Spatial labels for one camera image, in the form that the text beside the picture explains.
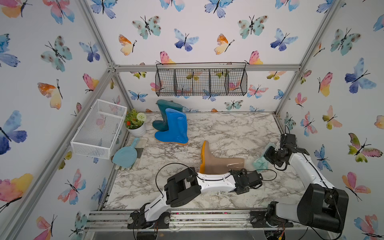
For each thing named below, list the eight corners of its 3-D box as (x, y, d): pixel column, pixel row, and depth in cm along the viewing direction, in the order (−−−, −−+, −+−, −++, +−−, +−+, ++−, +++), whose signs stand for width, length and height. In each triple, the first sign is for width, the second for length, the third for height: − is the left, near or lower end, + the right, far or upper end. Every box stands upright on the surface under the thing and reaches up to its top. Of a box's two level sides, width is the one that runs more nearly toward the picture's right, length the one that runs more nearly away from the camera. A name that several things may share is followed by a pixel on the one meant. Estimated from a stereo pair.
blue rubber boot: (161, 145, 104) (153, 119, 83) (163, 135, 109) (155, 108, 89) (188, 145, 104) (185, 119, 83) (188, 134, 109) (186, 108, 89)
